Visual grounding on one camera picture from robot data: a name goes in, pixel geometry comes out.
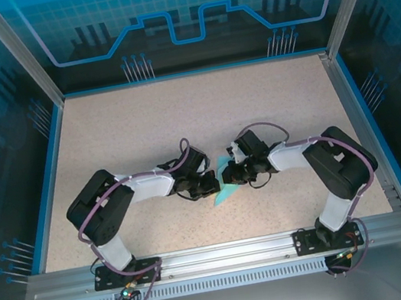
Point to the light blue paper sheet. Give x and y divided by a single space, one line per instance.
224 194

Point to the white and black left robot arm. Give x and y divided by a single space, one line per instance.
152 185

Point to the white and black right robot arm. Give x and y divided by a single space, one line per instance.
287 156

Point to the small connector with green light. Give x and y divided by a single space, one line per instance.
127 294
345 254

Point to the blue table edge strip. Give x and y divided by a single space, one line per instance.
49 184
373 127

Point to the aluminium frame beam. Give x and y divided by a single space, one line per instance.
227 256

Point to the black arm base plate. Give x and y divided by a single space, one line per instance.
143 265
304 242

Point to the aluminium side rail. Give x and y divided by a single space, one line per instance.
359 129

